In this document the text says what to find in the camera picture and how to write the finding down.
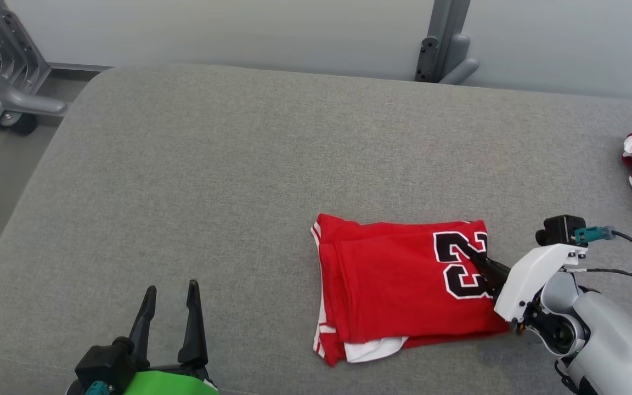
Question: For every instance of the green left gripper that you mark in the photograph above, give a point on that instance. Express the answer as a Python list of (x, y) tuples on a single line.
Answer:
[(168, 384)]

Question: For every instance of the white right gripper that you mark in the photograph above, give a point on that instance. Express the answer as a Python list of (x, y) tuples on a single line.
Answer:
[(530, 274)]

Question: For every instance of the red striped jersey number 23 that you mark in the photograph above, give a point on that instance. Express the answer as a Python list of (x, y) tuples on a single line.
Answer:
[(393, 285)]

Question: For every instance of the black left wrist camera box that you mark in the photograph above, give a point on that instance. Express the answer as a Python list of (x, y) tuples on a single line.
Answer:
[(105, 362)]

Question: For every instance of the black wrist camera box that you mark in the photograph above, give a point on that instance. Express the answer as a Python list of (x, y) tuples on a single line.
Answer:
[(105, 362), (560, 229)]

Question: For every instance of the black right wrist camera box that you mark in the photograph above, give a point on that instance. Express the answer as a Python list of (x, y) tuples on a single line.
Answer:
[(560, 229)]

